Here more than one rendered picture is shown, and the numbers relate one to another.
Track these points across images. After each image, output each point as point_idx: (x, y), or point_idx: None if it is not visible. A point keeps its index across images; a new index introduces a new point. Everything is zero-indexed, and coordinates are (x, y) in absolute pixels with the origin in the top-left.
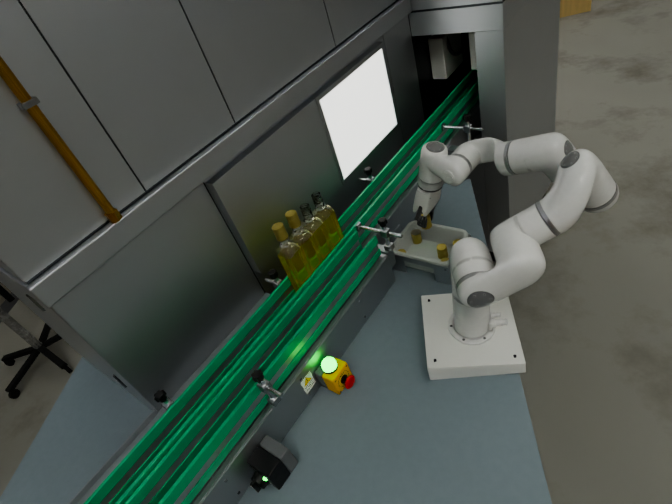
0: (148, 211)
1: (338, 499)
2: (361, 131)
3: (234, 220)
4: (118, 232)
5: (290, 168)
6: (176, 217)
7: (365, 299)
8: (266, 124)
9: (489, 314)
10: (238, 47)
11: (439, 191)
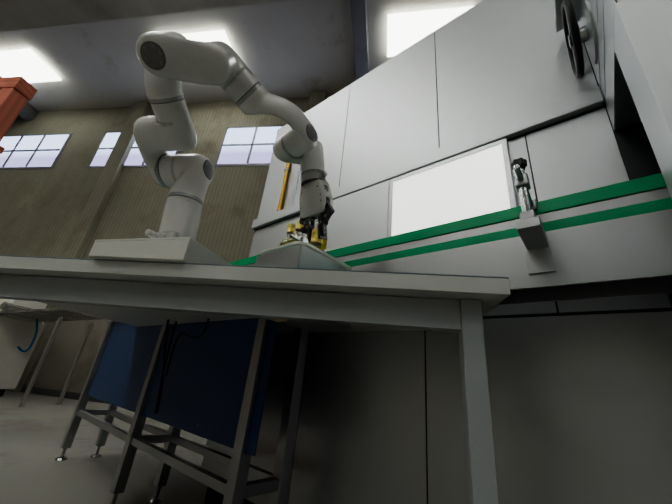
0: (285, 211)
1: None
2: (434, 216)
3: None
4: (275, 214)
5: (347, 219)
6: (293, 222)
7: None
8: (348, 190)
9: (162, 223)
10: (359, 154)
11: (314, 192)
